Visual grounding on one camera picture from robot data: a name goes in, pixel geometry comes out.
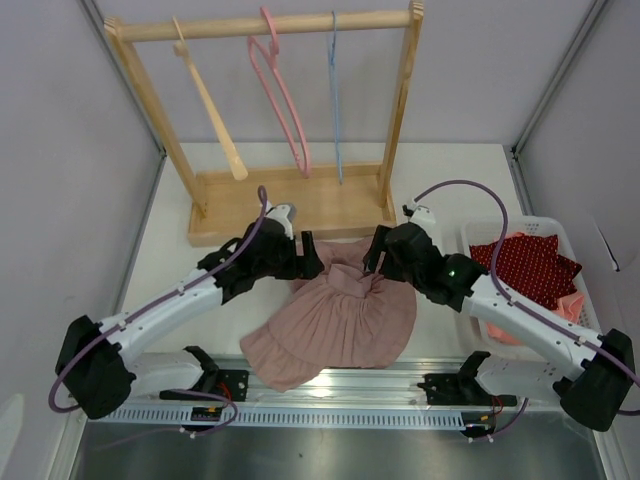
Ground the pink pleated skirt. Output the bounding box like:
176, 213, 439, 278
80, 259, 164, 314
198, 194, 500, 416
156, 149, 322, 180
240, 238, 417, 392

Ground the cream plastic hanger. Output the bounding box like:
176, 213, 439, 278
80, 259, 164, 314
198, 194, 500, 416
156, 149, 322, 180
172, 16, 248, 181

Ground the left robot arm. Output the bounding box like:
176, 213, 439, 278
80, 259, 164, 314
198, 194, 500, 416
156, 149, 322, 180
54, 218, 324, 420

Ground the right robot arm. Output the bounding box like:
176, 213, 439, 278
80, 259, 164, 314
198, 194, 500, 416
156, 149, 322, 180
364, 222, 637, 432

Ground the wooden clothes rack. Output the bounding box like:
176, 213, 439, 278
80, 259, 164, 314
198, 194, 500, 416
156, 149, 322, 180
104, 1, 424, 247

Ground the red polka dot cloth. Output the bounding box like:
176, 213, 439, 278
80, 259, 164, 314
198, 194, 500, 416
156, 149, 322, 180
469, 233, 584, 312

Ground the salmon pink cloth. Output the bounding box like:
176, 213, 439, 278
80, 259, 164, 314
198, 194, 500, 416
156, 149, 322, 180
484, 230, 587, 346

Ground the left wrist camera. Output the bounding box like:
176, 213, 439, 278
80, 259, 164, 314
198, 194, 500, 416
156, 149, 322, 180
266, 203, 297, 239

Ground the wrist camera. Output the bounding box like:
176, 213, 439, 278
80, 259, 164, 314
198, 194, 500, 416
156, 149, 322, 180
402, 198, 436, 229
266, 203, 297, 239

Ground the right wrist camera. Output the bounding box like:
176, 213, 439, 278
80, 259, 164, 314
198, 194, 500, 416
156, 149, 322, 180
402, 198, 436, 229

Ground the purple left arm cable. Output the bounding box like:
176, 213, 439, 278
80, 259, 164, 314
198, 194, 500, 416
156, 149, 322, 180
47, 185, 271, 415

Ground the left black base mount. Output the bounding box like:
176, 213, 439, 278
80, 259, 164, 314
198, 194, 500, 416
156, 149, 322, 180
159, 346, 249, 402

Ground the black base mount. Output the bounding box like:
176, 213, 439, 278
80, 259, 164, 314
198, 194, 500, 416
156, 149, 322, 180
159, 346, 249, 402
417, 351, 494, 407

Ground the aluminium mounting rail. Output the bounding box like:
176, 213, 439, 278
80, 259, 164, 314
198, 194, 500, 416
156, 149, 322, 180
120, 353, 563, 409

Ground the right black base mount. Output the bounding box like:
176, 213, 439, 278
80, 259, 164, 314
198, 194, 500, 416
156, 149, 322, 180
417, 351, 494, 407

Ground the white slotted cable duct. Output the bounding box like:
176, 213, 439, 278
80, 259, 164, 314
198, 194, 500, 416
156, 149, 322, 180
103, 404, 470, 431

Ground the blue wire hanger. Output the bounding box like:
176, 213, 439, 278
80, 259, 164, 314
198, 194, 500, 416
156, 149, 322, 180
327, 10, 344, 185

